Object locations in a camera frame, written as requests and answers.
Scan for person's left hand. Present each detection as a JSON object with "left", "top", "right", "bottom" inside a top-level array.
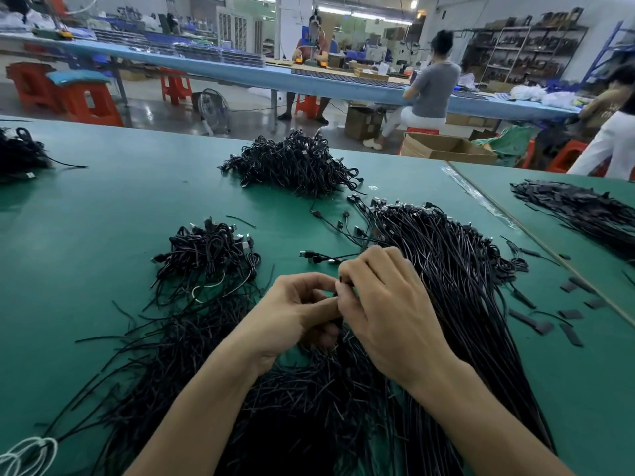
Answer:
[{"left": 228, "top": 272, "right": 343, "bottom": 375}]

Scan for bunch of white wire rings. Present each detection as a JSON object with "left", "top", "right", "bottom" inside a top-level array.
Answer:
[{"left": 0, "top": 436, "right": 59, "bottom": 476}]

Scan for small cardboard box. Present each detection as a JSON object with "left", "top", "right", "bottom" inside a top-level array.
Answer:
[{"left": 344, "top": 106, "right": 386, "bottom": 143}]

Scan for person's right hand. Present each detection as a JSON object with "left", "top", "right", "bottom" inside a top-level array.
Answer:
[{"left": 335, "top": 245, "right": 460, "bottom": 387}]

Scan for red stool with blue seat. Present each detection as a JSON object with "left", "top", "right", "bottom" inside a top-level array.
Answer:
[{"left": 46, "top": 70, "right": 124, "bottom": 127}]

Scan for heap of black cables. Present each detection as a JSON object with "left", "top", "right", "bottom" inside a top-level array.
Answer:
[
  {"left": 0, "top": 126, "right": 87, "bottom": 177},
  {"left": 220, "top": 128, "right": 364, "bottom": 199}
]

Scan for bundle of long black cables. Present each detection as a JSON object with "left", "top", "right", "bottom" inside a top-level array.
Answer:
[{"left": 302, "top": 193, "right": 555, "bottom": 476}]

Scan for metal storage shelf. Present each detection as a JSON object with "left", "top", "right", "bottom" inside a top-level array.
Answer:
[{"left": 466, "top": 9, "right": 589, "bottom": 87}]

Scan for green bag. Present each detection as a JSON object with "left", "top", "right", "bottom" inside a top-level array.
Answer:
[{"left": 474, "top": 126, "right": 542, "bottom": 167}]

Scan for red plastic stool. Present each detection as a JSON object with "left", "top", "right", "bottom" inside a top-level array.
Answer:
[
  {"left": 546, "top": 140, "right": 597, "bottom": 175},
  {"left": 5, "top": 62, "right": 59, "bottom": 113},
  {"left": 159, "top": 69, "right": 194, "bottom": 106},
  {"left": 294, "top": 94, "right": 321, "bottom": 120}
]

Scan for small cluster of knotted cables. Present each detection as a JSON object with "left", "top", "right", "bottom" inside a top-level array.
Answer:
[{"left": 151, "top": 218, "right": 262, "bottom": 305}]

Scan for person's right forearm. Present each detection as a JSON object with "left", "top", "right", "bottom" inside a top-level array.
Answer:
[{"left": 411, "top": 356, "right": 577, "bottom": 476}]

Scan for blue metal rack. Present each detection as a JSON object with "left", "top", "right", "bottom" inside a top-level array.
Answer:
[{"left": 583, "top": 19, "right": 635, "bottom": 85}]

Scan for long blue workbench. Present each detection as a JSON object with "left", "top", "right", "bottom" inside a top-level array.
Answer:
[{"left": 0, "top": 34, "right": 581, "bottom": 123}]

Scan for grey floor fan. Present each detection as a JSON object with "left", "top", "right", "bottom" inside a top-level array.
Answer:
[{"left": 193, "top": 88, "right": 232, "bottom": 137}]

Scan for pile of white bags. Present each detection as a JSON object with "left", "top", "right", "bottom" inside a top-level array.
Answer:
[{"left": 508, "top": 84, "right": 581, "bottom": 110}]

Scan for spread of straight black cables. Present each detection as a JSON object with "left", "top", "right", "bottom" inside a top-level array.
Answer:
[{"left": 511, "top": 180, "right": 635, "bottom": 262}]

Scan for open cardboard box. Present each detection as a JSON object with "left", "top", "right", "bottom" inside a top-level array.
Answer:
[{"left": 400, "top": 134, "right": 497, "bottom": 165}]

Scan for person's left forearm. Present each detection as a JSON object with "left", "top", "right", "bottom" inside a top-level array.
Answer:
[{"left": 124, "top": 342, "right": 274, "bottom": 476}]

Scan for scattered dark tie pieces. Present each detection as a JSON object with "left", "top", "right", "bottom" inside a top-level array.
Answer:
[{"left": 501, "top": 235, "right": 609, "bottom": 348}]

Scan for pile of black cables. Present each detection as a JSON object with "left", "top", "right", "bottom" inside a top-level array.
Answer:
[{"left": 44, "top": 218, "right": 408, "bottom": 476}]

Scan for white pillar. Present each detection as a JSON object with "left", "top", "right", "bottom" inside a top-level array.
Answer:
[{"left": 278, "top": 0, "right": 314, "bottom": 60}]

